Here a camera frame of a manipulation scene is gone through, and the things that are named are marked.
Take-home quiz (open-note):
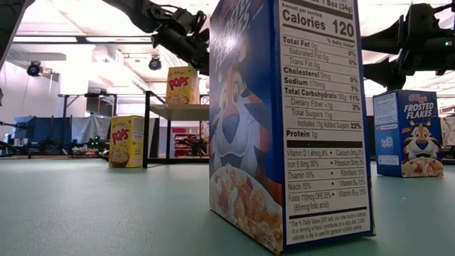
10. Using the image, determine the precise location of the green table mat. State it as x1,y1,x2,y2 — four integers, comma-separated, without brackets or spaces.
0,158,455,256

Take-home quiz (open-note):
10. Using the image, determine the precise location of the red storage shelving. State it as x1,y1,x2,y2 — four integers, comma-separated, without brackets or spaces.
172,127,210,158

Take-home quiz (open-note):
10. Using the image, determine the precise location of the black round ceiling camera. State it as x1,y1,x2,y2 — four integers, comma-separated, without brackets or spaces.
26,60,43,78
148,55,163,71

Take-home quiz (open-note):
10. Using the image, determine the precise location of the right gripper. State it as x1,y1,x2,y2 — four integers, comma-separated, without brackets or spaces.
360,3,455,90

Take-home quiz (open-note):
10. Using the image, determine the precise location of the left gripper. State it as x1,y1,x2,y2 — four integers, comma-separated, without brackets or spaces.
151,9,210,75

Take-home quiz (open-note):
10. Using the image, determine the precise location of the blue Frosted Flakes cereal box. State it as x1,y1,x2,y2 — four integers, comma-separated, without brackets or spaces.
208,0,376,255
372,88,444,178

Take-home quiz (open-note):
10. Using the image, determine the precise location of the wooden shelf black metal frame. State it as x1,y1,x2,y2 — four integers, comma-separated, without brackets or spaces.
141,90,210,170

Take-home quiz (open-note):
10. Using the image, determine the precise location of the grey tarp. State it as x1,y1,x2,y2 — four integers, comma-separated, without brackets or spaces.
70,114,112,143

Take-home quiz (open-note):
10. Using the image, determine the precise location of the black metal table frame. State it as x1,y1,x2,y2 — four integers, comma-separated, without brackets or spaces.
102,155,455,165

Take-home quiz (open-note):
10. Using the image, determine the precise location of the brown white patterned cloth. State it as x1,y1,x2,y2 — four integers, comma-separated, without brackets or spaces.
440,116,455,146

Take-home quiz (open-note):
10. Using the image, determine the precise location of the blue partition wall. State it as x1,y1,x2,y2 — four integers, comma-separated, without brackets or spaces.
13,116,72,145

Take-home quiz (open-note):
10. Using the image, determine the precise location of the yellow Corn Pops cereal box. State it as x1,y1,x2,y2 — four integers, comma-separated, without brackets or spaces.
165,65,200,106
108,114,146,169

